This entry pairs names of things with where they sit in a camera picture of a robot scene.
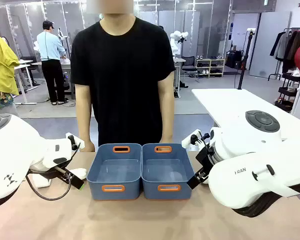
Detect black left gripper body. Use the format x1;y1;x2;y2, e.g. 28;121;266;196
28;156;75;181

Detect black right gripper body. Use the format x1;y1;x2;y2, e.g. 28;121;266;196
194;146;216;176

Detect white plush toy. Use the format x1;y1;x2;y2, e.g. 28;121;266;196
69;167;88;180

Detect white digital clock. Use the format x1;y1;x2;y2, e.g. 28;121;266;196
31;173;52;189

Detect person's left forearm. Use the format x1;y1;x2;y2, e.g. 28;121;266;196
157;107;176;141

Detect person's right forearm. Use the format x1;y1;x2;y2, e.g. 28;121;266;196
75;109;92;144

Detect person's right hand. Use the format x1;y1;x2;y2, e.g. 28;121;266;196
79;139;96;153

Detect person's left hand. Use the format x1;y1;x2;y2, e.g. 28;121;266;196
159;135;175;145

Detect large white table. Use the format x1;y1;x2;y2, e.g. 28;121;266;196
191;87;300;142

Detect wooden shoe rack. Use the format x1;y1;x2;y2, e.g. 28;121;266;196
194;57;226;78

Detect black office chair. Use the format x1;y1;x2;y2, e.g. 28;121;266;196
180;55;200;83

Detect black equipment case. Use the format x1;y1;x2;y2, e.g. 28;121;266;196
225;49;244;70

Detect black tripod stand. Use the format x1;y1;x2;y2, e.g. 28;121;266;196
236;28;256;91

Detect black trolley cart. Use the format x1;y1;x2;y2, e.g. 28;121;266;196
274;71;300;113

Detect white support pole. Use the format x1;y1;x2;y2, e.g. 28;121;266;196
290;76;300;116

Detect white office desk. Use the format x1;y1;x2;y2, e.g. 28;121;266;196
14;59;41;105

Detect person in black t-shirt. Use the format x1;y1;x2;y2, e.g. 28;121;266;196
70;0;177;147

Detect person in yellow jacket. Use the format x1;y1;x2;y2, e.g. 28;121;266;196
0;32;21;117

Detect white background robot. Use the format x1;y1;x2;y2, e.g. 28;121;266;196
169;30;189;60

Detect man in light blue shirt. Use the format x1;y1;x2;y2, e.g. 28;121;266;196
36;20;67;106

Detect clothes rack with dark coats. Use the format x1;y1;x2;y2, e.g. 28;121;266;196
268;27;300;81

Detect white standing device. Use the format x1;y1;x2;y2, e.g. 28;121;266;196
57;26;72;60

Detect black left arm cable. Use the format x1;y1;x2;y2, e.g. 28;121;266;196
25;142;81;202

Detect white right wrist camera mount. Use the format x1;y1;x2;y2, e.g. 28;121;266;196
181;128;204;151

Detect blue basket orange handles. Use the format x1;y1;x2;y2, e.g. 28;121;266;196
141;142;193;201
86;142;143;201

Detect black corrugated cable conduit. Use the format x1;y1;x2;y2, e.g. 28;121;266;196
232;183;300;218

